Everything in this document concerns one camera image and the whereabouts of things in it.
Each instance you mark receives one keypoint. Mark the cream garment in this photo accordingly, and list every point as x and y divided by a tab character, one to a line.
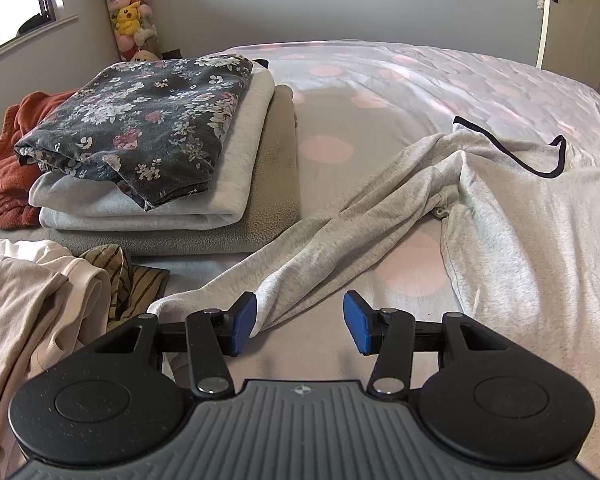
20	310

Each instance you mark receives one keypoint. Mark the folded beige fleece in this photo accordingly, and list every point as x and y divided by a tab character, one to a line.
275	195

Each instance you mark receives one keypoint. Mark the folded light grey sweatshirt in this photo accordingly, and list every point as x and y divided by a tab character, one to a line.
240	160

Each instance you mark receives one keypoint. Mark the rust orange garment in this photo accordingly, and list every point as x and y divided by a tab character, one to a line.
5	170

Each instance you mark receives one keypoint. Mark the olive striped garment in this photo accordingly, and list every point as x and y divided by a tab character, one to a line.
140	285

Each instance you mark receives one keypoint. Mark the light grey black-trimmed shirt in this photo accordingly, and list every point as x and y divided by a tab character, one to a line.
520	240

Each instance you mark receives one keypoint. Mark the column of plush toys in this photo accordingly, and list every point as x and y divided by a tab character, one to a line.
127	15

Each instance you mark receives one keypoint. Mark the folded dark floral cloth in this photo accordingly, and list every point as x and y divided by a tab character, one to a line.
145	120

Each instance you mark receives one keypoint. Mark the cream door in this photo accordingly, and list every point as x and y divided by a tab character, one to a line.
580	15

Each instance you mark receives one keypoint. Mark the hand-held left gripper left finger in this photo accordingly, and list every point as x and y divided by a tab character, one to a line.
243	322

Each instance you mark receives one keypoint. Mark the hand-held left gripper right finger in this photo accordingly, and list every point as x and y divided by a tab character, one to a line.
358	322

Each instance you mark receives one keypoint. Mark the bed with pink dotted duvet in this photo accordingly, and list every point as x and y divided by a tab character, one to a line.
380	105

